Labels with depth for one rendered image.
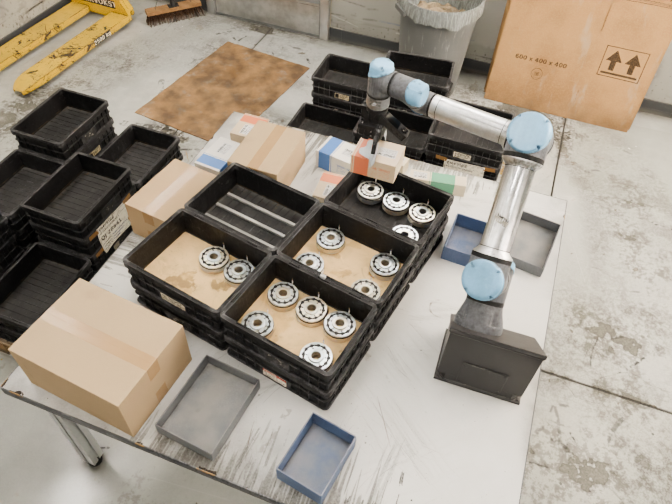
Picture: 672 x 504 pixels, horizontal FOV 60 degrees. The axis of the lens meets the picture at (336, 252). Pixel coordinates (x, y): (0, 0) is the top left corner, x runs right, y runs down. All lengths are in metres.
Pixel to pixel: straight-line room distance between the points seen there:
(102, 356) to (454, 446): 1.08
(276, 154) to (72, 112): 1.42
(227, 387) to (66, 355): 0.49
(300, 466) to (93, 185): 1.75
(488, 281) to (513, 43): 2.92
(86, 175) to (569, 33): 3.11
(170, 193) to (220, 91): 2.15
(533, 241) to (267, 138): 1.17
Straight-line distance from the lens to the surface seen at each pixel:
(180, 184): 2.34
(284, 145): 2.48
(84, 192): 2.98
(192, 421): 1.90
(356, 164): 2.03
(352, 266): 2.05
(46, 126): 3.45
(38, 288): 2.94
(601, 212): 3.84
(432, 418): 1.92
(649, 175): 4.27
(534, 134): 1.68
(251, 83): 4.44
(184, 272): 2.07
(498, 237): 1.68
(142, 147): 3.34
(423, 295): 2.17
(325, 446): 1.84
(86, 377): 1.83
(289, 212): 2.23
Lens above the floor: 2.40
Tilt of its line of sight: 49 degrees down
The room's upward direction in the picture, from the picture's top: 4 degrees clockwise
